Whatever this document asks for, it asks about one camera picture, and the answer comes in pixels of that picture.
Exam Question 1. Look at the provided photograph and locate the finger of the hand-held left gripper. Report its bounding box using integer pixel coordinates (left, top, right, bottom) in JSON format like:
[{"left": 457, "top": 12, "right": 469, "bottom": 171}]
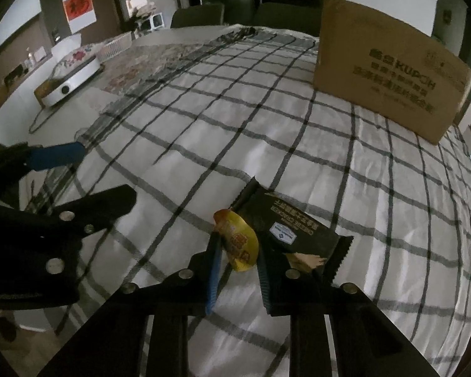
[
  {"left": 0, "top": 141, "right": 86, "bottom": 183},
  {"left": 30, "top": 184, "right": 138, "bottom": 241}
]

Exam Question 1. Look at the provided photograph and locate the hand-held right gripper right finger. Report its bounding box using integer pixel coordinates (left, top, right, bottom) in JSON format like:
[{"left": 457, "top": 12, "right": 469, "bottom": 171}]
[{"left": 257, "top": 243, "right": 440, "bottom": 377}]

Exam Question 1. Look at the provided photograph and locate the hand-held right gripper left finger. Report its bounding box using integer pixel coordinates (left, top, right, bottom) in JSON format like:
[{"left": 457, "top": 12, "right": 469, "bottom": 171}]
[{"left": 37, "top": 233, "right": 224, "bottom": 377}]

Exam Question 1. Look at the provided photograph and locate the yellow snack packet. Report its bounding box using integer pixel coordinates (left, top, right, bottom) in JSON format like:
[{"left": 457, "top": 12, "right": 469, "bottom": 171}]
[{"left": 213, "top": 209, "right": 260, "bottom": 273}]

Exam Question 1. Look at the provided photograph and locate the cardboard box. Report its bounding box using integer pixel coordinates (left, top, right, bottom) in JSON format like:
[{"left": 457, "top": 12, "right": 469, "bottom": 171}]
[{"left": 313, "top": 0, "right": 471, "bottom": 145}]

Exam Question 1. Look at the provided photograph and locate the black snack packet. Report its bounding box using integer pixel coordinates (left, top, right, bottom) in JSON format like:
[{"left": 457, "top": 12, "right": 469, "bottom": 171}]
[{"left": 230, "top": 177, "right": 355, "bottom": 283}]

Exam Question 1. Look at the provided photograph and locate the white electric cooker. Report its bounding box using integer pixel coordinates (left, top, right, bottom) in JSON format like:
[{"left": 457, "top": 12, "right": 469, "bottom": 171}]
[{"left": 33, "top": 49, "right": 103, "bottom": 107}]

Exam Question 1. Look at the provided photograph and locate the floral table mat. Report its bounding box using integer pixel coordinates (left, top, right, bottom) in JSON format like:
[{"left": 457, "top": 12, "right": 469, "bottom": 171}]
[{"left": 102, "top": 41, "right": 205, "bottom": 95}]

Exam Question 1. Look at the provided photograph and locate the white plastic basket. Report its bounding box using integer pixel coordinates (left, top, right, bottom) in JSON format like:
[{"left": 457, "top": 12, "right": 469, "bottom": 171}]
[{"left": 94, "top": 33, "right": 132, "bottom": 63}]

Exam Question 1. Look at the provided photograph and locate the brown door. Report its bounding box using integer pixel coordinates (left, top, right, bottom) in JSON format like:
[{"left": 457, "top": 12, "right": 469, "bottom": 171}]
[{"left": 37, "top": 0, "right": 122, "bottom": 48}]

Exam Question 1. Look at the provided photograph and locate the red and white door poster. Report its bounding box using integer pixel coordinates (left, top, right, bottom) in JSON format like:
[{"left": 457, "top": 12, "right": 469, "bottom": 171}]
[{"left": 61, "top": 0, "right": 97, "bottom": 34}]

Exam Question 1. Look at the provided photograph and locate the white storage rack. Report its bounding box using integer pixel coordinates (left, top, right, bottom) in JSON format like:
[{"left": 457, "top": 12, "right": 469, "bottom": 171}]
[{"left": 135, "top": 10, "right": 165, "bottom": 32}]

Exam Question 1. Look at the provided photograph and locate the dark dining chair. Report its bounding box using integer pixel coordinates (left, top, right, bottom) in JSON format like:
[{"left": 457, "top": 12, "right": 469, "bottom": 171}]
[{"left": 170, "top": 3, "right": 225, "bottom": 29}]

